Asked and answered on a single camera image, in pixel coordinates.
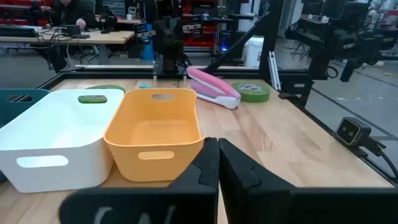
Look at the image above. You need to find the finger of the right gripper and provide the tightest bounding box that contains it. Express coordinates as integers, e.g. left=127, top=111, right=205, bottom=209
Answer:
left=169, top=18, right=185, bottom=53
left=154, top=18, right=170, bottom=53

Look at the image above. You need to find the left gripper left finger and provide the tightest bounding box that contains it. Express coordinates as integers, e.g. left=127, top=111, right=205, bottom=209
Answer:
left=58, top=136, right=221, bottom=224

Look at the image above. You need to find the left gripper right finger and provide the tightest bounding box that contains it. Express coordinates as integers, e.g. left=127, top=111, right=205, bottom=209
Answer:
left=218, top=138, right=398, bottom=224

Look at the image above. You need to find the green tape roll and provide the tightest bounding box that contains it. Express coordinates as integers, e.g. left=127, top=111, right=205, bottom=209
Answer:
left=231, top=81, right=271, bottom=103
left=77, top=84, right=126, bottom=105

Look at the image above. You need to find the blue barrel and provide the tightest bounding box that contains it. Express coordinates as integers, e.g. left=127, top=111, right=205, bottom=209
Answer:
left=141, top=42, right=155, bottom=62

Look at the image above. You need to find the red bin rack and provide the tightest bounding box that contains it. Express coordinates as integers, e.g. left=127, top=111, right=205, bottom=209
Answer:
left=182, top=0, right=218, bottom=50

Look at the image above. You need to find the wooden desk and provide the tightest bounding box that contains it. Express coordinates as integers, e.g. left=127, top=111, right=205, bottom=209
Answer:
left=0, top=27, right=135, bottom=66

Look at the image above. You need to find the yellow plastic bin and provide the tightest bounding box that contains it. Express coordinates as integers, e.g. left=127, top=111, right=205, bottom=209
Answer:
left=103, top=88, right=206, bottom=183

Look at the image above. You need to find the person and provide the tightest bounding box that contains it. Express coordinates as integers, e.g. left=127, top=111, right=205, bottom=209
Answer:
left=40, top=0, right=100, bottom=31

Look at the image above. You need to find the white bucket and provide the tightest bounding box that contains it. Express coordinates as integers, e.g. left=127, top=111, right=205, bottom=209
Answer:
left=244, top=36, right=265, bottom=68

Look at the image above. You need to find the silver aluminium bar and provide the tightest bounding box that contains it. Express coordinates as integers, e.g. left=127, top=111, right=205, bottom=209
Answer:
left=268, top=51, right=282, bottom=91

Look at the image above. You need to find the white plastic bin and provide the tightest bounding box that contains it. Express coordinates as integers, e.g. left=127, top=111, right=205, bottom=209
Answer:
left=0, top=88, right=125, bottom=194

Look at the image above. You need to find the teal plastic bin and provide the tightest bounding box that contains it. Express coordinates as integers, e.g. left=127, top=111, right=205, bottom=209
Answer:
left=0, top=88, right=50, bottom=128

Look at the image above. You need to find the black aluminium rig frame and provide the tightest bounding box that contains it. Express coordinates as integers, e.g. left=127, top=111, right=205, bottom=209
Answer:
left=35, top=0, right=398, bottom=189

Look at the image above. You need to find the black table-level camera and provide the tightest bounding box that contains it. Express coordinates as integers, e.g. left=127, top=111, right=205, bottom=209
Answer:
left=335, top=117, right=373, bottom=147

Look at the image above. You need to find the black camera cable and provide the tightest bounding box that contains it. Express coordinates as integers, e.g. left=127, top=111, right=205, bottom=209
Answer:
left=362, top=136, right=398, bottom=180

